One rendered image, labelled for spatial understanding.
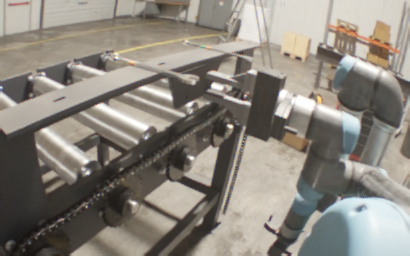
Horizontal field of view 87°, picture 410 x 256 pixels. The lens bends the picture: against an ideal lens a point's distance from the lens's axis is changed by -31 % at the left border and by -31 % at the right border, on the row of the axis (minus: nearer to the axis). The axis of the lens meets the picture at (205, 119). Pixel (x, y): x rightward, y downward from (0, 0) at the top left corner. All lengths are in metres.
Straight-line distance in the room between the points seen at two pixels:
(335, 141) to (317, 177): 0.08
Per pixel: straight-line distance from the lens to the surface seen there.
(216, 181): 1.65
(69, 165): 0.81
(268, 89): 0.54
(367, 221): 0.20
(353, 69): 0.79
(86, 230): 0.77
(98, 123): 1.08
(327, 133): 0.53
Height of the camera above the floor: 1.36
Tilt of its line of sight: 24 degrees down
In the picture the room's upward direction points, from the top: 10 degrees clockwise
